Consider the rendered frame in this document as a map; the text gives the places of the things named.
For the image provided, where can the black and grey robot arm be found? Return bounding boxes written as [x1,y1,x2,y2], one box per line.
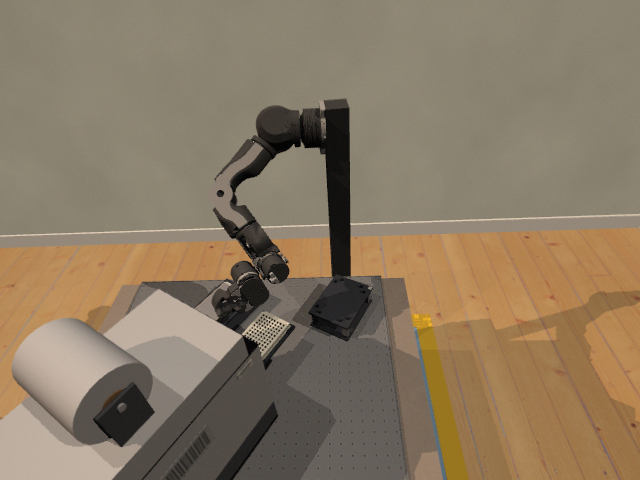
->
[208,101,326,284]

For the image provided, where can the beige roll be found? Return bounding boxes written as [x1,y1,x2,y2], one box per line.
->
[11,318,153,445]

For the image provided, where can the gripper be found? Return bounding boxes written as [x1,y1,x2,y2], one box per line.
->
[212,261,269,319]

